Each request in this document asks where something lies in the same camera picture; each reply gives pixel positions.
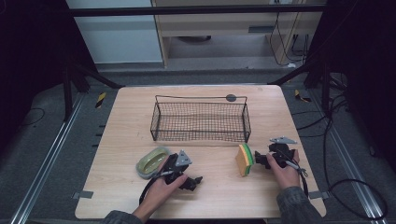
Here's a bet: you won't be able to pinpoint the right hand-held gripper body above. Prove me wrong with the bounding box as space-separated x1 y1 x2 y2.
267 135 298 170

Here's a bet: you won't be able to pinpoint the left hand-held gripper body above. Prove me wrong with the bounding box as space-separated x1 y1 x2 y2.
163 149 193 191

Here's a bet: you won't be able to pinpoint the yellow and green sponge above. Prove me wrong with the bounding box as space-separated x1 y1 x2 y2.
234 142 256 177

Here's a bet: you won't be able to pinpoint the black wire mesh basket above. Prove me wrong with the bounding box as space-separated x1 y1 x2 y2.
149 94 252 144

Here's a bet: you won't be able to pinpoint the person's right hand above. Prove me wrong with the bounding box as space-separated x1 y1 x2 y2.
265 148 302 191

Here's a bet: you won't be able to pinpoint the person's left hand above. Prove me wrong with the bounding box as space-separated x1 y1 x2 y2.
133 157 190 222

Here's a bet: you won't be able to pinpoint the yellow and black tape strip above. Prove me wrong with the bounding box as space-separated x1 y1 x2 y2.
293 89 313 104
94 91 107 109

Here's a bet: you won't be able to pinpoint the grey tape patch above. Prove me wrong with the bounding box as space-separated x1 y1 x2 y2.
71 189 94 201
307 190 331 201

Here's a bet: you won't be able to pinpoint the black metal stand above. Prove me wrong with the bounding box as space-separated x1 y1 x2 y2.
268 57 332 114
61 57 126 123

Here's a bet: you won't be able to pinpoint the black curtain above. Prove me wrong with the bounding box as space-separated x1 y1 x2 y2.
306 0 396 175
0 0 97 150

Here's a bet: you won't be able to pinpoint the white cabinet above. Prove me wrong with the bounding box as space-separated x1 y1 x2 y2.
65 0 164 64

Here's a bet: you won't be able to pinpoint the right hand-held gripper cable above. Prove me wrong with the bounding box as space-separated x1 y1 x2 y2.
277 148 310 198

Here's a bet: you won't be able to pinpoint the hand-held gripper cable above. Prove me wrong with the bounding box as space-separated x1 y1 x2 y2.
277 148 310 198
138 169 176 205

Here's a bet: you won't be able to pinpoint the left hand-held gripper cable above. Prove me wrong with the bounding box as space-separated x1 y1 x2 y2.
138 169 176 205

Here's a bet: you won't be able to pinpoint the aluminium floor rail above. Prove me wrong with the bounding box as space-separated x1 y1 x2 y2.
8 92 86 224
310 88 389 224

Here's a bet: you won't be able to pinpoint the black hanging desk cables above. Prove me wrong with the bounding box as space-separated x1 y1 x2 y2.
268 11 310 68

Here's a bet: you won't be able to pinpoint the black floor cable loop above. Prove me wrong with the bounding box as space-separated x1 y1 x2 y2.
291 92 389 221

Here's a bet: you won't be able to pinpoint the thin black floor cable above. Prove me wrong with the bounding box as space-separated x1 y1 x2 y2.
18 106 47 128

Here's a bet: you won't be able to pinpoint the black horizontal frame bar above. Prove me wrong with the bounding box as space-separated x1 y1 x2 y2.
66 5 327 18

